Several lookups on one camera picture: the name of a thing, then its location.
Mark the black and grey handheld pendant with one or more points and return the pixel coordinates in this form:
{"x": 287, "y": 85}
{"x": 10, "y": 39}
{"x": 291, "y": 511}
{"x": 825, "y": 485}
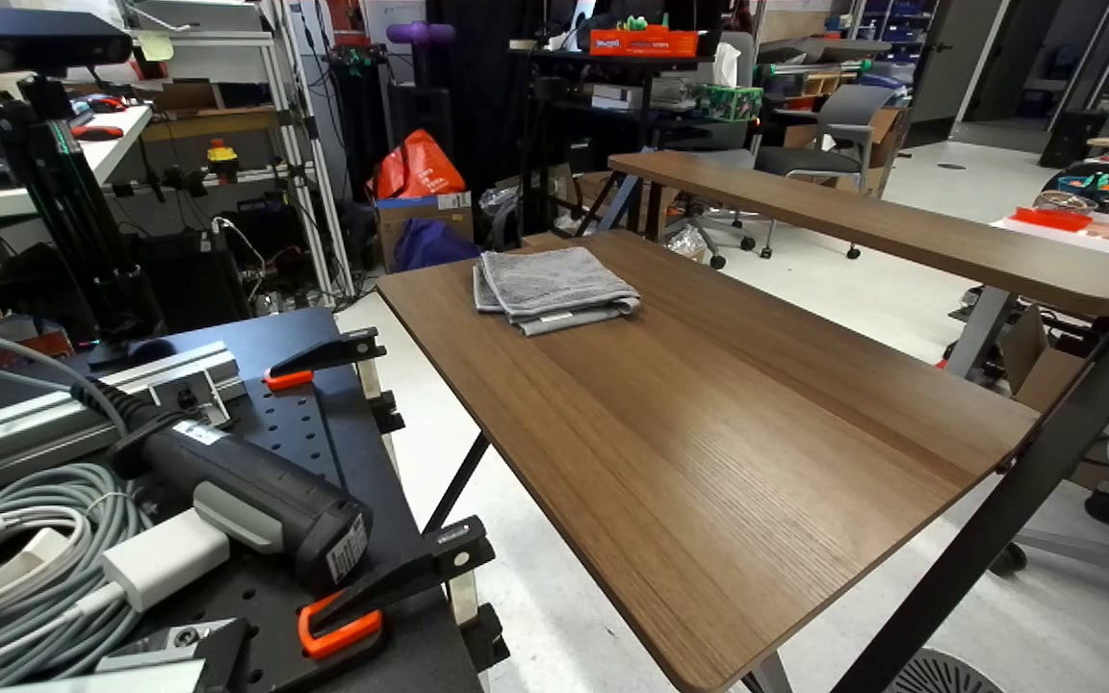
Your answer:
{"x": 266, "y": 491}

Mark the purple bag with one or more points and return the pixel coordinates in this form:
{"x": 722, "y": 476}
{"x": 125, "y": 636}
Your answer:
{"x": 429, "y": 245}

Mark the grey folded towel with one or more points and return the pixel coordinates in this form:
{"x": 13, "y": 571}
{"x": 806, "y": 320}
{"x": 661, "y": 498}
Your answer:
{"x": 554, "y": 279}

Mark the floor fan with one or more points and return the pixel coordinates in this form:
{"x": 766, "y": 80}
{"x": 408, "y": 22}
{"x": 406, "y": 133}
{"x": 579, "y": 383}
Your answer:
{"x": 944, "y": 674}

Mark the orange plastic bag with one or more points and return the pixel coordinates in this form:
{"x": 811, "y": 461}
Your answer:
{"x": 417, "y": 168}

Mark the black desk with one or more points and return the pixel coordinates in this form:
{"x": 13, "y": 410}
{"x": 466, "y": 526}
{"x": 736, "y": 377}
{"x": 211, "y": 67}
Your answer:
{"x": 554, "y": 115}

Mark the black and orange clamp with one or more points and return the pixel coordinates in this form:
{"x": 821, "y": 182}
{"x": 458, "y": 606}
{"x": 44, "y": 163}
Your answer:
{"x": 323, "y": 357}
{"x": 400, "y": 577}

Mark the camera on tripod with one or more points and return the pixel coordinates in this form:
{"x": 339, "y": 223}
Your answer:
{"x": 44, "y": 183}

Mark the open cardboard box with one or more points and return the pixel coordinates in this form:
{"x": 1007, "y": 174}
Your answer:
{"x": 1045, "y": 371}

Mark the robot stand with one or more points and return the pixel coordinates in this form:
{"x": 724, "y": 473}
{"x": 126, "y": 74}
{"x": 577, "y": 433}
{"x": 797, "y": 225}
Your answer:
{"x": 314, "y": 433}

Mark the white metal shelf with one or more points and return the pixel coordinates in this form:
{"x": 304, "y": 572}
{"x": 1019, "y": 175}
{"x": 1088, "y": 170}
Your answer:
{"x": 227, "y": 120}

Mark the purple dumbbell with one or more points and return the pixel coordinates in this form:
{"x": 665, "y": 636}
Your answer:
{"x": 420, "y": 33}

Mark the aluminium rail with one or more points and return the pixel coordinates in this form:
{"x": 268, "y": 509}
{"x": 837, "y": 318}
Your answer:
{"x": 44, "y": 414}

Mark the red and yellow stop button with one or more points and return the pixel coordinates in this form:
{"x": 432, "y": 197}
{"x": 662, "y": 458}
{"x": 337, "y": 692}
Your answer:
{"x": 221, "y": 159}

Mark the white power adapter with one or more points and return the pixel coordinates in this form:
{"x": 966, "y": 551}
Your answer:
{"x": 165, "y": 558}

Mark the green tissue box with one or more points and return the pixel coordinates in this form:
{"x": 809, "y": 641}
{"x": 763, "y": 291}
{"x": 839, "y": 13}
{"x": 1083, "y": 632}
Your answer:
{"x": 731, "y": 102}

